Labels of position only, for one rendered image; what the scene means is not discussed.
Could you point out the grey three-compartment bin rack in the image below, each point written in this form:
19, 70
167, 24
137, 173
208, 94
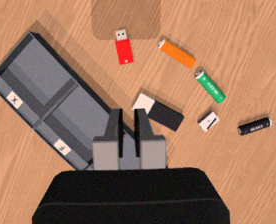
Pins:
41, 77

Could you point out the red usb stick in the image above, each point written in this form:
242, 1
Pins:
123, 48

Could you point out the green aa battery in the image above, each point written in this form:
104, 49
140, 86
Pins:
210, 86

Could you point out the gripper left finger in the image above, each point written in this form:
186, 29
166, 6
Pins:
107, 149

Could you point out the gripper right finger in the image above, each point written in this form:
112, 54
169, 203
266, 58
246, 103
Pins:
152, 147

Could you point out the black aa battery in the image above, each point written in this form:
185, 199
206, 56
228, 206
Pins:
254, 126

